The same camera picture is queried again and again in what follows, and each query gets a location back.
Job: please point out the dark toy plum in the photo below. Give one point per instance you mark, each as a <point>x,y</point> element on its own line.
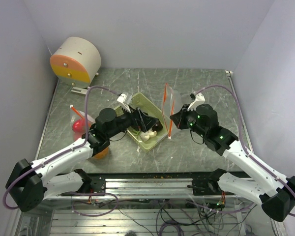
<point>157,127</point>

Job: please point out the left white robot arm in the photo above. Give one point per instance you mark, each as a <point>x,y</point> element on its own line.
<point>28,182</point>

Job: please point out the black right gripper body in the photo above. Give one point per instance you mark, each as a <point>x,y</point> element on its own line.
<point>192,125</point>

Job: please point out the aluminium rail frame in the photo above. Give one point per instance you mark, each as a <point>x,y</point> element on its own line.
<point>127,185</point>

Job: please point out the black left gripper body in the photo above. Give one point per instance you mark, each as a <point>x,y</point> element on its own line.
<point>123,123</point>

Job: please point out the beige drum orange yellow face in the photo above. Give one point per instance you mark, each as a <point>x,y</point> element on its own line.
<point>76,62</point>

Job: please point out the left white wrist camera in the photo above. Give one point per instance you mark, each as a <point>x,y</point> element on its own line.
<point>124,100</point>

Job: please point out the red yellow toy mango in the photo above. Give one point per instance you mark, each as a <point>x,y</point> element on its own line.
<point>78,126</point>

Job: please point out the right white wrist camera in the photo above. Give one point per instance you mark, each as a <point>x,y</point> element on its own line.
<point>198,100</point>

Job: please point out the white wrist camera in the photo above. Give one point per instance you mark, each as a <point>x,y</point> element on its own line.
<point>124,100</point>
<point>198,100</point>

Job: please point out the spare clear zip bag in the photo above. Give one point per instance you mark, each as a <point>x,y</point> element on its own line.
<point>171,105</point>

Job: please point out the small white bracket block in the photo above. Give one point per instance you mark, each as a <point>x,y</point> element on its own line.
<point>79,91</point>

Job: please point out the white toy garlic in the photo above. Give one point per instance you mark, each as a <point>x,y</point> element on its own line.
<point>145,136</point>

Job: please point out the pale green plastic basket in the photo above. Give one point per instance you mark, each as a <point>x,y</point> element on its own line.
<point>142,102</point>

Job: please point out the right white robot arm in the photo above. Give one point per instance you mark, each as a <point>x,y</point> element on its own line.
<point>273,191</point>

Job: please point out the orange toy bell pepper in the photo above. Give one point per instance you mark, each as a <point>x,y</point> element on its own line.
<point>101,154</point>

